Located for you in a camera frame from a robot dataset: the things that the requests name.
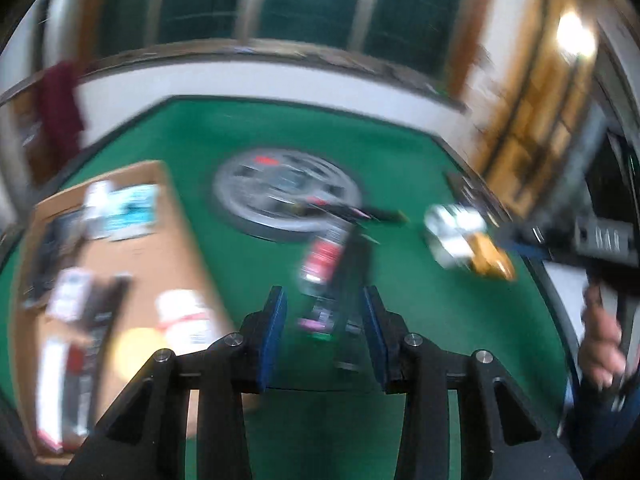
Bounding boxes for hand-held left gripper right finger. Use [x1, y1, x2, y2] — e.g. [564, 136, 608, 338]
[362, 285, 583, 480]

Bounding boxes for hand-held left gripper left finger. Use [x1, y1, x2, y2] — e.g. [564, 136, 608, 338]
[60, 285, 290, 480]

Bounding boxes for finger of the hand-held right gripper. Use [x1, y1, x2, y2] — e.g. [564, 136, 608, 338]
[492, 219, 577, 262]

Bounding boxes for long black box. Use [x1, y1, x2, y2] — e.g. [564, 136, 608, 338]
[334, 229, 375, 372]

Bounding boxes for silver can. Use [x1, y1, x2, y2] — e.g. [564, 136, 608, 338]
[424, 203, 487, 267]

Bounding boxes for white jar with red band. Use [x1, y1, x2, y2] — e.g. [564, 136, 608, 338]
[154, 289, 217, 357]

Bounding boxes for clear pack with red label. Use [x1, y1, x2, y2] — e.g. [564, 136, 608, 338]
[297, 222, 353, 344]

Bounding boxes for cardboard box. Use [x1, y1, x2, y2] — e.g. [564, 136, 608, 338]
[12, 160, 246, 461]

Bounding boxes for black pen with yellow tip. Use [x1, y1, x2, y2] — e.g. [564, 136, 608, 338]
[294, 199, 409, 227]

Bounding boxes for yellow cylindrical container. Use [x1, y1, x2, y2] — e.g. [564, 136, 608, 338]
[111, 326, 162, 377]

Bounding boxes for black rectangular case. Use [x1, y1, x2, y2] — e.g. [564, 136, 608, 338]
[84, 274, 134, 362]

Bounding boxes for teal and white box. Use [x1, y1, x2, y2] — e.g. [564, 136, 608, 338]
[97, 184, 162, 242]

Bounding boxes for white labelled packet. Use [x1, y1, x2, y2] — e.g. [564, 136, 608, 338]
[46, 268, 94, 322]

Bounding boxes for person's right forearm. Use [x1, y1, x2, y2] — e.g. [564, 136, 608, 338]
[562, 375, 640, 480]

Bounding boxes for person's right hand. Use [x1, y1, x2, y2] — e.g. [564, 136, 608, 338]
[579, 282, 628, 392]

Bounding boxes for yellow toy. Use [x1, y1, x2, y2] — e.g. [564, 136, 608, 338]
[469, 231, 517, 282]

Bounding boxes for black tray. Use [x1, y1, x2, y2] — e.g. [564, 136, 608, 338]
[444, 169, 507, 222]

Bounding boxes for yellow wooden door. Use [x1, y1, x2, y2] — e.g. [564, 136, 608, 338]
[474, 0, 602, 211]

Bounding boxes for round grey table centre panel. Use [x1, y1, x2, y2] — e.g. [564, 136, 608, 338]
[212, 147, 364, 242]

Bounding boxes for white plastic bottle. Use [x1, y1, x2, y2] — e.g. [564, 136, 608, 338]
[81, 180, 115, 239]

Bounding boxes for black plastic packet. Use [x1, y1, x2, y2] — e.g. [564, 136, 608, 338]
[25, 209, 82, 307]

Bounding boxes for dark red cloth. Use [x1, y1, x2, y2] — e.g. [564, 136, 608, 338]
[36, 59, 87, 157]

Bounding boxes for wooden framed window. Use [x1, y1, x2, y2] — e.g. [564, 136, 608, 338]
[85, 0, 496, 92]

